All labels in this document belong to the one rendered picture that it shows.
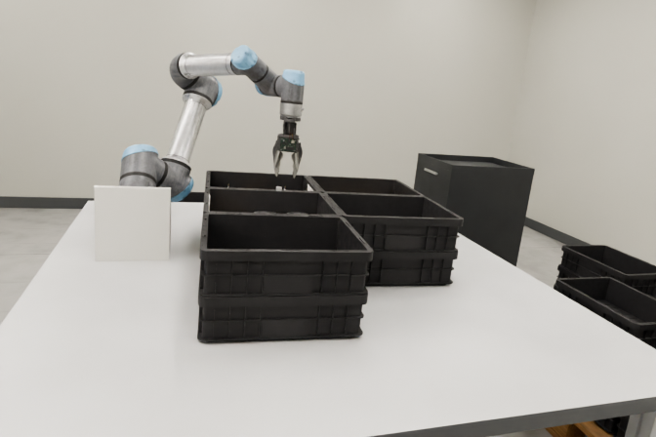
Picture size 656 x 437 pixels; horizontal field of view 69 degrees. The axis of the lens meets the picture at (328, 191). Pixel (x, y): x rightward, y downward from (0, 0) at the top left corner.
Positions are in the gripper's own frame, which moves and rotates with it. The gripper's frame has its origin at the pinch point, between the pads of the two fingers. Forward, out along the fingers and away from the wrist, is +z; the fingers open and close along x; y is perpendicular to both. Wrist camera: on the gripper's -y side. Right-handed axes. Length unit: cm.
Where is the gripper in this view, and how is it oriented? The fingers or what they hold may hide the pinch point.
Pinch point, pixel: (285, 173)
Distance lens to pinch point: 169.4
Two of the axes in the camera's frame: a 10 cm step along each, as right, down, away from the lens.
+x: 9.9, 1.0, 0.5
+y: 0.3, 2.0, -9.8
